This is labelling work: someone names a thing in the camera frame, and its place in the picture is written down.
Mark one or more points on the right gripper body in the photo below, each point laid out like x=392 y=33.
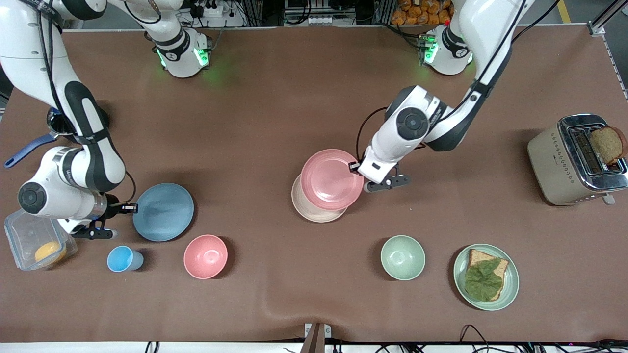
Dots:
x=113 y=205

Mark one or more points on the pink plate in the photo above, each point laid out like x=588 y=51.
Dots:
x=331 y=179

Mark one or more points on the blue plate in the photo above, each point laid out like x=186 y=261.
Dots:
x=164 y=213

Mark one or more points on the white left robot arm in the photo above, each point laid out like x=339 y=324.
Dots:
x=485 y=29

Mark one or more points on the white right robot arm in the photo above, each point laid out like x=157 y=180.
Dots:
x=29 y=44

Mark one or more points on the blue cup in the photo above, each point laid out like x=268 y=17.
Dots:
x=120 y=259

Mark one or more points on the beige plate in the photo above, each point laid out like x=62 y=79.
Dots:
x=306 y=213

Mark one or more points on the yellow food piece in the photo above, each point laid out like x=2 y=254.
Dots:
x=47 y=251

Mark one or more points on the pink bowl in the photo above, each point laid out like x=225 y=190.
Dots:
x=205 y=256

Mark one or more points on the brown table mat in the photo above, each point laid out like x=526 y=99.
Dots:
x=294 y=98

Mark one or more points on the clear plastic container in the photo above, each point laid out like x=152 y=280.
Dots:
x=22 y=240

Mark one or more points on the green bowl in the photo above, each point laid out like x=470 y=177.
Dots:
x=403 y=257

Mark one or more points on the glass lid blue knob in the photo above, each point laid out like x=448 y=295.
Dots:
x=56 y=125

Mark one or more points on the light bread slice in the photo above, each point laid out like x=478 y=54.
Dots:
x=478 y=257

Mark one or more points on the white power strip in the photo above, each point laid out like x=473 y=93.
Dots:
x=218 y=12
x=331 y=20

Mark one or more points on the green lettuce leaf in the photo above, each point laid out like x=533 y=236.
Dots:
x=483 y=282

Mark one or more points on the orange snack bag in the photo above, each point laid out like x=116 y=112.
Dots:
x=422 y=12

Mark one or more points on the beige chrome toaster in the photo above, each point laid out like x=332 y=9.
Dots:
x=549 y=166

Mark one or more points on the grey metal table clamp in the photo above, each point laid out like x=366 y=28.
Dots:
x=316 y=338

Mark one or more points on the green plate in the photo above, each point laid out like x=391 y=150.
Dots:
x=510 y=289

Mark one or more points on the dark brown bread slice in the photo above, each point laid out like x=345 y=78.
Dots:
x=608 y=146

